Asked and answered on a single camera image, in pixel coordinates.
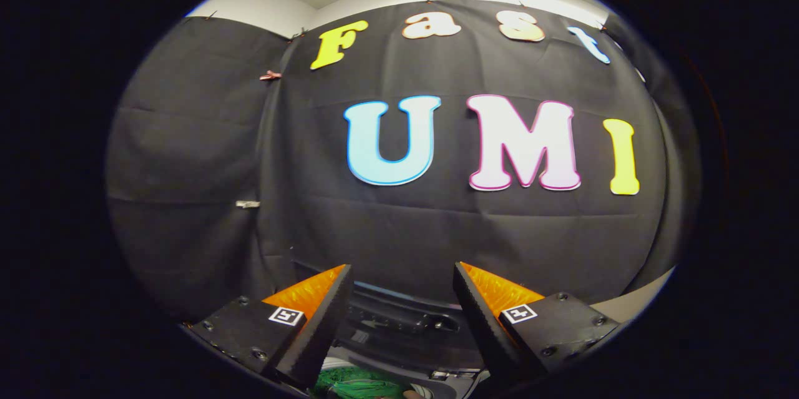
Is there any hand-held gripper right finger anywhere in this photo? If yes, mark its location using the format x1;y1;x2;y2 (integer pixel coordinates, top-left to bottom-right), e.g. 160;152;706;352
453;261;620;382

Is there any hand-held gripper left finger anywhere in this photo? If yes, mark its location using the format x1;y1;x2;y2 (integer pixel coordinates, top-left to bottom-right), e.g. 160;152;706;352
186;264;355;390

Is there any green polo shirt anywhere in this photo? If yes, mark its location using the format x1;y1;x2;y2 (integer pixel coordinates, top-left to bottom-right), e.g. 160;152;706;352
312;367;413;399

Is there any dark washing machine lid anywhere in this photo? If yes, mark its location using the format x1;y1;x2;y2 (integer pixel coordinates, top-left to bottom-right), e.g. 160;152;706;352
292;260;466;334

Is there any black backdrop cloth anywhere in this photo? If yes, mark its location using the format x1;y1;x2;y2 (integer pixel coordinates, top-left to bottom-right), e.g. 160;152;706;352
105;0;703;325

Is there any grey appliance cabinet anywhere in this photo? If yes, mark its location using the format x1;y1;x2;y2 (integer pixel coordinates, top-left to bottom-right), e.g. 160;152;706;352
590;267;677;325

